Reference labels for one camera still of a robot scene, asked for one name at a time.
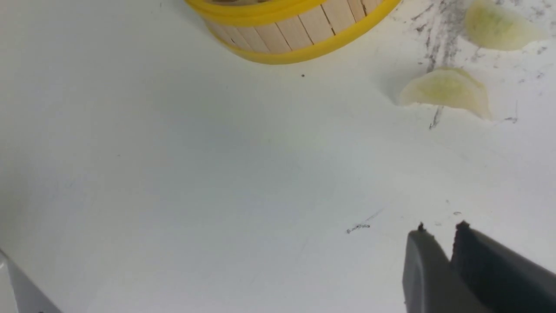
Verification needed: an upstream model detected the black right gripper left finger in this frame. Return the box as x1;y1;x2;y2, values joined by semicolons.
402;223;489;313

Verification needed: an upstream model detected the yellow-rimmed bamboo steamer tray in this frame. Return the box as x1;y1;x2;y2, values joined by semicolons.
187;0;399;65

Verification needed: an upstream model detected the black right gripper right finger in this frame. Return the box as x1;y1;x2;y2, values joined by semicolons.
450;221;556;313

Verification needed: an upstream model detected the green dumpling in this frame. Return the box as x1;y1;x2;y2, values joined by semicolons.
399;67;492;120
464;0;550;51

